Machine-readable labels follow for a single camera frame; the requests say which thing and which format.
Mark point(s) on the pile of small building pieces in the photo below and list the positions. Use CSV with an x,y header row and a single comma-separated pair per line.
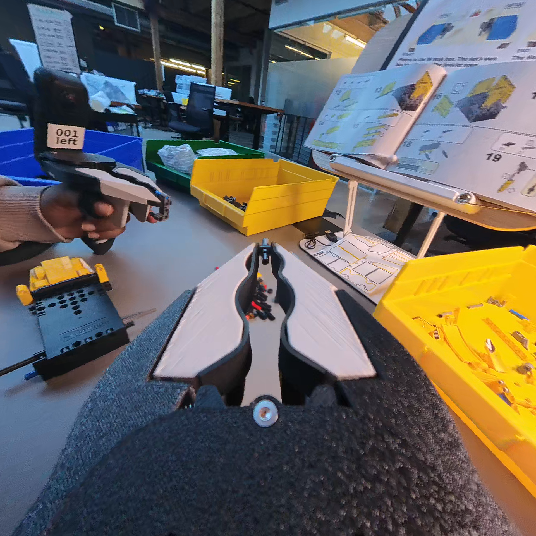
x,y
261,301

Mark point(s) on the clear plastic box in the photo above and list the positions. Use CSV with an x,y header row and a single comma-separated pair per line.
x,y
113,88

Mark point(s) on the bubble wrap bag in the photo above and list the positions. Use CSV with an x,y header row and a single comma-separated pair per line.
x,y
217,152

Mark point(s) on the wooden post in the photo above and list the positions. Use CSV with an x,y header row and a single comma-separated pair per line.
x,y
156,50
217,42

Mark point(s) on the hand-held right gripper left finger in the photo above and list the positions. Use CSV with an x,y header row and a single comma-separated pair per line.
x,y
201,335

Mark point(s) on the white paper cup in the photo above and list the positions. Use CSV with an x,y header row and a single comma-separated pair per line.
x,y
100,102

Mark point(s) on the person's left forearm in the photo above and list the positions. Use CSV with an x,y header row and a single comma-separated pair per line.
x,y
21,209

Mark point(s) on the instruction booklet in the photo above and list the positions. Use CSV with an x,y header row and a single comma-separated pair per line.
x,y
460,134

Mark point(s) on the printed task sheet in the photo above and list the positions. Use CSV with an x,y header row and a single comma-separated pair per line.
x,y
460,29

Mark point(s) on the blue storage bin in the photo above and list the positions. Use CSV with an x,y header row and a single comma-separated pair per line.
x,y
121,150

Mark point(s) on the pile of yellow pieces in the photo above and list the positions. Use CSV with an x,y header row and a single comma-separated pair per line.
x,y
481,356

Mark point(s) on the crumpled clear plastic bag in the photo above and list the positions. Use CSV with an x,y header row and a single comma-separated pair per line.
x,y
176,159

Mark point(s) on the green storage bin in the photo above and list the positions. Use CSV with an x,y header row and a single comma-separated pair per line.
x,y
153,167

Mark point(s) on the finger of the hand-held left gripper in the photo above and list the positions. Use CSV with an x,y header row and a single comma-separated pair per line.
x,y
121,188
142,176

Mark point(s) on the wooden table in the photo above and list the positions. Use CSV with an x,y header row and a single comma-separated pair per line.
x,y
251,107

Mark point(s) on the black pin with grey tip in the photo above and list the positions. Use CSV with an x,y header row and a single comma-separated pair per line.
x,y
265,251

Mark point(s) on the white stand base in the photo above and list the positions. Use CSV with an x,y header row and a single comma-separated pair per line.
x,y
364,264

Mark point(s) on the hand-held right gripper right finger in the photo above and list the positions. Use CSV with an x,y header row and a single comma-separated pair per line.
x,y
322,331

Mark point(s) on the white sign board on stand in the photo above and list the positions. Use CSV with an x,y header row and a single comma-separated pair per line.
x,y
54,37

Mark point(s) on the yellow storage bin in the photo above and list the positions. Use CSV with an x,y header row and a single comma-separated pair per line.
x,y
402,284
272,209

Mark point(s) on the yellow black robot model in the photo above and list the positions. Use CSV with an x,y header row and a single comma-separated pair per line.
x,y
79,326

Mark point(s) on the pile of dark pieces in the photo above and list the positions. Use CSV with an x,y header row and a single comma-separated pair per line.
x,y
235,203

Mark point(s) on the grey desk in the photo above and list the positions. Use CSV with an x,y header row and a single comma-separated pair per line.
x,y
167,259

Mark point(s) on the black office chair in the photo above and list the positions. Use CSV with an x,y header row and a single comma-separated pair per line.
x,y
197,109

